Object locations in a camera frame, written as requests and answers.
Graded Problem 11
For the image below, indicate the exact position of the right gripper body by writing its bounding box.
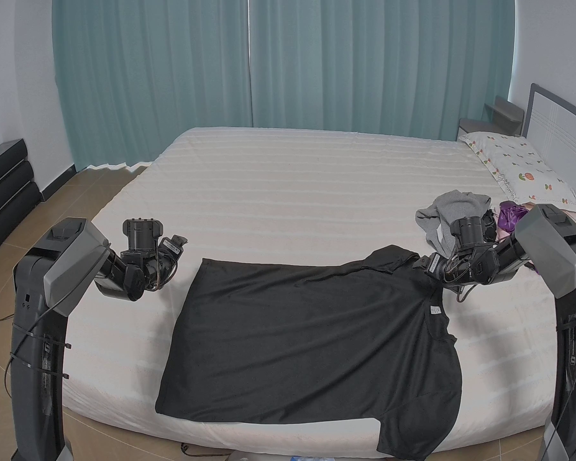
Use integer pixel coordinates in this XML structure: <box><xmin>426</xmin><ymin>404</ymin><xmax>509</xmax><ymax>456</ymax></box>
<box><xmin>423</xmin><ymin>253</ymin><xmax>464</xmax><ymax>285</ymax></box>

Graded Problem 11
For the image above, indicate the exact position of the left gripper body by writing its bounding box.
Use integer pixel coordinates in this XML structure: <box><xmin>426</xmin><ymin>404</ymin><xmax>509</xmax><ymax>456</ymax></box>
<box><xmin>144</xmin><ymin>236</ymin><xmax>184</xmax><ymax>291</ymax></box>

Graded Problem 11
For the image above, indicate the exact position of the black T-shirt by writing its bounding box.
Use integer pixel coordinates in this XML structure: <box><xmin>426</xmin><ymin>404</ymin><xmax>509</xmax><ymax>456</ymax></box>
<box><xmin>155</xmin><ymin>244</ymin><xmax>463</xmax><ymax>461</ymax></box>

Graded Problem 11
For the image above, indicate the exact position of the black lace garment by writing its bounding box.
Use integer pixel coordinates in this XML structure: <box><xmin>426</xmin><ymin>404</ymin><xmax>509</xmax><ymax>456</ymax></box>
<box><xmin>480</xmin><ymin>209</ymin><xmax>499</xmax><ymax>241</ymax></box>

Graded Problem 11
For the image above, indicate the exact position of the grey garment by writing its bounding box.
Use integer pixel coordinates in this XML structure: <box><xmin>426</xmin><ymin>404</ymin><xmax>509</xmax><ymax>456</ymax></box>
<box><xmin>415</xmin><ymin>190</ymin><xmax>492</xmax><ymax>254</ymax></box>

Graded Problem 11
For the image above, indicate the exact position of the purple garment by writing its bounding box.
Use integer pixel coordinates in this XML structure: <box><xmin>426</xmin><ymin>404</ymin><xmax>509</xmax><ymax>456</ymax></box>
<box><xmin>498</xmin><ymin>201</ymin><xmax>540</xmax><ymax>273</ymax></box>

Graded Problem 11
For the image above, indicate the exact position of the bed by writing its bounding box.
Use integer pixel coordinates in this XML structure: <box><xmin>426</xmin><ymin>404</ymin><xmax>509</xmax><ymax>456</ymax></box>
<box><xmin>60</xmin><ymin>83</ymin><xmax>576</xmax><ymax>450</ymax></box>

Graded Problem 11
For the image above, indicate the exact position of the white printed pillow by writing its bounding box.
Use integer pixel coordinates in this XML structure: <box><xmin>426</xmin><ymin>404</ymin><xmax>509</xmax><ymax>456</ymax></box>
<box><xmin>457</xmin><ymin>132</ymin><xmax>576</xmax><ymax>212</ymax></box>

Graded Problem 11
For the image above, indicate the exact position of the grey bedside table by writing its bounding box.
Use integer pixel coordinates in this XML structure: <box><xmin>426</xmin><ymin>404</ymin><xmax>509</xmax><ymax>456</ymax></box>
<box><xmin>458</xmin><ymin>95</ymin><xmax>525</xmax><ymax>138</ymax></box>

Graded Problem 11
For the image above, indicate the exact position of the black chest of drawers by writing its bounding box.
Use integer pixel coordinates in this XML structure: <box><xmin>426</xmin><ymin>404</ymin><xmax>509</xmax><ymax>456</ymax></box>
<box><xmin>0</xmin><ymin>138</ymin><xmax>41</xmax><ymax>270</ymax></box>

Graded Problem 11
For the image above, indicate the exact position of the blue-green curtain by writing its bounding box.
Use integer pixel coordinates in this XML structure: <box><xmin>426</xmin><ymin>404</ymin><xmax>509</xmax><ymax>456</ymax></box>
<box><xmin>52</xmin><ymin>0</ymin><xmax>253</xmax><ymax>172</ymax></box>
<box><xmin>248</xmin><ymin>0</ymin><xmax>516</xmax><ymax>140</ymax></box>

